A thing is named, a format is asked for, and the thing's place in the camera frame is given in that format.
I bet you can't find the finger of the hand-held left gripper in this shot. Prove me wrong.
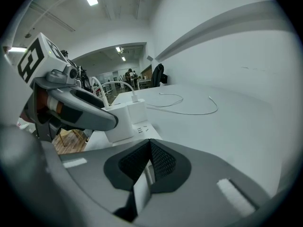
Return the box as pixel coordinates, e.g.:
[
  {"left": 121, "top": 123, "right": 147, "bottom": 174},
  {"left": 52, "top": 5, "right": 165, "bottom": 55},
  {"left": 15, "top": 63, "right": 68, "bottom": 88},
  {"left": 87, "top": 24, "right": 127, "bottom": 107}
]
[{"left": 48, "top": 86, "right": 119, "bottom": 132}]

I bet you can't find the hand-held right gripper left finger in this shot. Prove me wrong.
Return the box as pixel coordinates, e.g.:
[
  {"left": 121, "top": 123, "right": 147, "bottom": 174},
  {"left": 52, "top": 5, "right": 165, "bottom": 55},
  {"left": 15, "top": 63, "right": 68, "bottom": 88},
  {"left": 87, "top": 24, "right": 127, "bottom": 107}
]
[{"left": 58, "top": 138, "right": 152, "bottom": 214}]

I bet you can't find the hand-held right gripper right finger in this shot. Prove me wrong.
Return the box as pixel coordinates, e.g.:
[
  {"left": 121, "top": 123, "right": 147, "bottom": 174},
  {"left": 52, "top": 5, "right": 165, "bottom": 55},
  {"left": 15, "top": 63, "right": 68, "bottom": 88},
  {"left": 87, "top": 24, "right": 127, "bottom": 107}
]
[{"left": 132, "top": 138, "right": 272, "bottom": 227}]

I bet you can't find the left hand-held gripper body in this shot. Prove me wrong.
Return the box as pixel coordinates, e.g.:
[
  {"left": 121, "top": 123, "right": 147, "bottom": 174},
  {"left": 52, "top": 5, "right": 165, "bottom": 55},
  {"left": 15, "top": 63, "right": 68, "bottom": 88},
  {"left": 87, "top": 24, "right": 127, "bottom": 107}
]
[{"left": 17, "top": 32, "right": 85, "bottom": 142}]

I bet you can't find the large white charger adapter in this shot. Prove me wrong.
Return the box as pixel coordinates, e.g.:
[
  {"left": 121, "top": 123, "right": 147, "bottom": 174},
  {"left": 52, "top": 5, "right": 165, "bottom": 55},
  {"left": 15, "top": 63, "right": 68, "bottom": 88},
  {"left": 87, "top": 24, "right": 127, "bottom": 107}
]
[{"left": 101, "top": 104, "right": 135, "bottom": 144}]

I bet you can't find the white power strip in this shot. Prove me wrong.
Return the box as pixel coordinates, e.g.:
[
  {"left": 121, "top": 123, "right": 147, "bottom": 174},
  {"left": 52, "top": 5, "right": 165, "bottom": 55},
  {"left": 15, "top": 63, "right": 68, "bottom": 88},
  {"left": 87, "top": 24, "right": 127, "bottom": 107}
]
[{"left": 84, "top": 120, "right": 164, "bottom": 219}]

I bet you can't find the white table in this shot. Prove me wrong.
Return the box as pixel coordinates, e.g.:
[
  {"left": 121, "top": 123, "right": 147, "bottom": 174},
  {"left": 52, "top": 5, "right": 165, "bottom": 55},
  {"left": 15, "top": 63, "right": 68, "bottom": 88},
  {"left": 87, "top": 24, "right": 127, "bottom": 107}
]
[{"left": 84, "top": 82, "right": 285, "bottom": 198}]

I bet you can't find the brown wooden cabinet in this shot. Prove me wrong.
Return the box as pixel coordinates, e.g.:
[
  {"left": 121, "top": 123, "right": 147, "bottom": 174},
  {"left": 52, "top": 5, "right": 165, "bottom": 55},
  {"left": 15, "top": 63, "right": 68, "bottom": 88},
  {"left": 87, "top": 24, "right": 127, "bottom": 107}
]
[{"left": 139, "top": 64, "right": 153, "bottom": 90}]

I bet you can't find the black office chair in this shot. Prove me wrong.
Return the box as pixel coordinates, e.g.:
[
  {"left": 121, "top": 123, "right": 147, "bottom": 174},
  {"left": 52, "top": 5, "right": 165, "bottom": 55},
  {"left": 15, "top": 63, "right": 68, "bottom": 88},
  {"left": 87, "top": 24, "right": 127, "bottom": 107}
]
[{"left": 151, "top": 63, "right": 169, "bottom": 88}]

